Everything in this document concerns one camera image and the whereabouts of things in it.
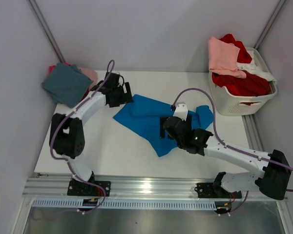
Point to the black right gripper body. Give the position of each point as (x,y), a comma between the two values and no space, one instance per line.
(179,144)

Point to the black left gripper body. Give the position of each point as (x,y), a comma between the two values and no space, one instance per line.
(120,97)

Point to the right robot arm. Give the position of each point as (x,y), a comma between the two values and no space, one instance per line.
(265,172)

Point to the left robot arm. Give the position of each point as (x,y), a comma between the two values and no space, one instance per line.
(67,140)

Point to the red folded t-shirt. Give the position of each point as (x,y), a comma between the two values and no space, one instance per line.
(85,95)

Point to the pink folded t-shirt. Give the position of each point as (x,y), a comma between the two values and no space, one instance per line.
(91,74)

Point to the white perforated laundry basket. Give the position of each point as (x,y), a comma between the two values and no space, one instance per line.
(230,105)

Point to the teal folded t-shirt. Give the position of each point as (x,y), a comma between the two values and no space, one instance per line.
(66,84)

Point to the pink t-shirt in basket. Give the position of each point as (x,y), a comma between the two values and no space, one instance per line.
(223,58)

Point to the red t-shirt in basket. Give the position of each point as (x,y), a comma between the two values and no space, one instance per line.
(252,85)

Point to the white t-shirt in basket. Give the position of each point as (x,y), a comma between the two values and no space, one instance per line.
(257,66)

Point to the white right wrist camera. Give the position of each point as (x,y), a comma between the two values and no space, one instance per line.
(181,111)

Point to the aluminium mounting rail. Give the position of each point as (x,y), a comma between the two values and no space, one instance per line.
(122,187)

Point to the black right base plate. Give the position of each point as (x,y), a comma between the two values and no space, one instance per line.
(206,190)

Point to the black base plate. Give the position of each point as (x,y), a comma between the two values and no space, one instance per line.
(77,188)
(206,190)

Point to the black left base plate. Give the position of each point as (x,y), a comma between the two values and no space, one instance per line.
(77,188)

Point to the left aluminium frame post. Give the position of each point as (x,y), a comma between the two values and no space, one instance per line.
(46,29)

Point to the aluminium frame post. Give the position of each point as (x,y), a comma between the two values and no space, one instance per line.
(46,29)
(281,5)

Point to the white slotted cable duct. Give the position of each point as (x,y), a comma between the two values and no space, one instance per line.
(125,204)

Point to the right aluminium frame post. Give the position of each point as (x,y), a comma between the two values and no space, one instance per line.
(281,5)

